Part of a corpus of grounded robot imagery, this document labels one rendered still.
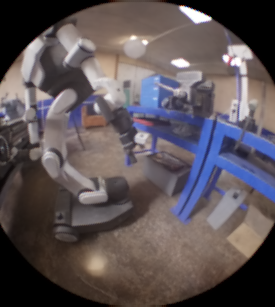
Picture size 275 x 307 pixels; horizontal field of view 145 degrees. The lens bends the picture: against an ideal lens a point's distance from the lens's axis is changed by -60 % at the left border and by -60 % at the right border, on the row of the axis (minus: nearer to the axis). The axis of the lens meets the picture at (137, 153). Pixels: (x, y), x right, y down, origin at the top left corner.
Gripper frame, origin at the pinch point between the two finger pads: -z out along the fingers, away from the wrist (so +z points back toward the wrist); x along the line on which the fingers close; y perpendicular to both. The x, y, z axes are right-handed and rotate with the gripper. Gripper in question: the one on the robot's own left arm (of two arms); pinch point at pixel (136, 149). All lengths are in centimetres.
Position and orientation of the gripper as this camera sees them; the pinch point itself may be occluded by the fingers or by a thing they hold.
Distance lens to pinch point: 48.2
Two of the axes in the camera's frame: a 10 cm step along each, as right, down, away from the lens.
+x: -3.4, 5.8, -7.4
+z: -4.4, -7.9, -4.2
